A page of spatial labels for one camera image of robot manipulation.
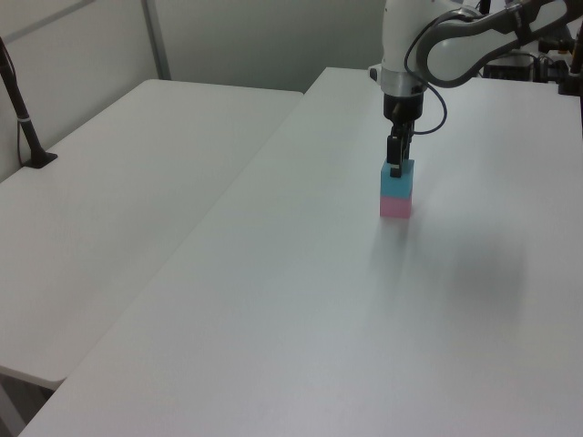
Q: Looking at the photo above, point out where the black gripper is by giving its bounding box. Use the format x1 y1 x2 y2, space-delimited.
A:
381 92 425 179

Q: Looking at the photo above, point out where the blue cube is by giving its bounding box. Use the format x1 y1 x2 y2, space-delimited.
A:
379 158 416 199

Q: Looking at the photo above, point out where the pink cube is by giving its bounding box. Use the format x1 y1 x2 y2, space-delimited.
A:
379 194 414 219

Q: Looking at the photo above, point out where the black electronics box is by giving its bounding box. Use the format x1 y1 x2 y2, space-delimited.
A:
482 53 535 82

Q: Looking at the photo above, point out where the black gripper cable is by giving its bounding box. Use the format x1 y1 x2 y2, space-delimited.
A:
404 7 450 136

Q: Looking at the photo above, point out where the black table clamp mount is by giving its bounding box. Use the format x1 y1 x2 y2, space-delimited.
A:
557 26 583 97

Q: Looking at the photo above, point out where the grey metal partition post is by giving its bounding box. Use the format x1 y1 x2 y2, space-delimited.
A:
139 0 172 81

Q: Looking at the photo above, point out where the black camera stand pole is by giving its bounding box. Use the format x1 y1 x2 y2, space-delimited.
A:
0 36 59 170

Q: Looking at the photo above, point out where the thin black stand cable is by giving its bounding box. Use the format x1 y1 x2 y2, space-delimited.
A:
3 45 28 166

